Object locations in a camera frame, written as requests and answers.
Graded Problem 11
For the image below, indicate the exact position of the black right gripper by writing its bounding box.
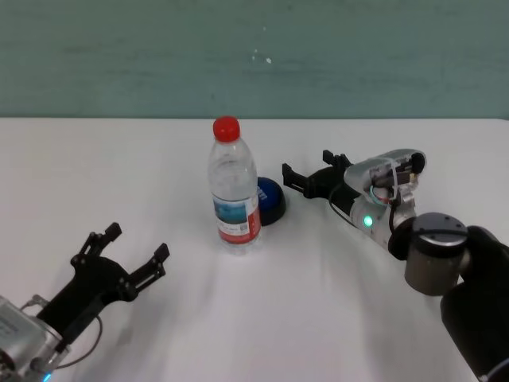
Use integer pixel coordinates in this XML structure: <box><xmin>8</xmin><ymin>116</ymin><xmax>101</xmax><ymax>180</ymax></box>
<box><xmin>282</xmin><ymin>149</ymin><xmax>363</xmax><ymax>219</ymax></box>

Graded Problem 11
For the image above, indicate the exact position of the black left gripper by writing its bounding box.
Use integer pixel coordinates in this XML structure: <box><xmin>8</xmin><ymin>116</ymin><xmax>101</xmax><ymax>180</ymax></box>
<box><xmin>37</xmin><ymin>222</ymin><xmax>171</xmax><ymax>341</ymax></box>

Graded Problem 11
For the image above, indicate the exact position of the blue push button black base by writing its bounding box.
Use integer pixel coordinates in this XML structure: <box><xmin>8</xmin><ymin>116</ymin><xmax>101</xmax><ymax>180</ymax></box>
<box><xmin>256</xmin><ymin>176</ymin><xmax>287</xmax><ymax>228</ymax></box>

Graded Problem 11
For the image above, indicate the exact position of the clear water bottle red cap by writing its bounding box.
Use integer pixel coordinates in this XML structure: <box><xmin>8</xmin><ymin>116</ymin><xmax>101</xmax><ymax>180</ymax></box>
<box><xmin>207</xmin><ymin>115</ymin><xmax>263</xmax><ymax>257</ymax></box>

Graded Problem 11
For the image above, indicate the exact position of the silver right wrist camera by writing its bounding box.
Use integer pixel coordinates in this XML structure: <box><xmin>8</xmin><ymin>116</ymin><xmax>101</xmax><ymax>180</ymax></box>
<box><xmin>344</xmin><ymin>147</ymin><xmax>428</xmax><ymax>201</ymax></box>

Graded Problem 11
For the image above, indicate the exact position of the thin black left gripper cable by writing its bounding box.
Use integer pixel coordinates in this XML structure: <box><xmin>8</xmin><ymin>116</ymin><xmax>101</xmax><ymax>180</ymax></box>
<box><xmin>50</xmin><ymin>315</ymin><xmax>104</xmax><ymax>369</ymax></box>

